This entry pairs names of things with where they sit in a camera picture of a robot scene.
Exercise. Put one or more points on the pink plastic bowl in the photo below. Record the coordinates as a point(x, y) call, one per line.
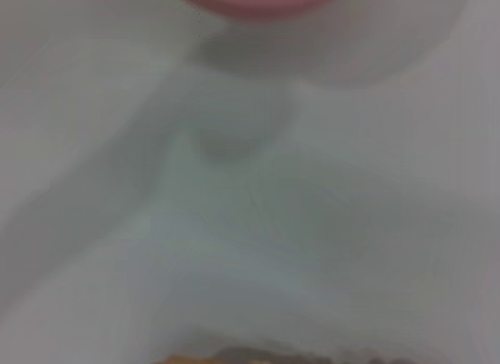
point(254, 1)

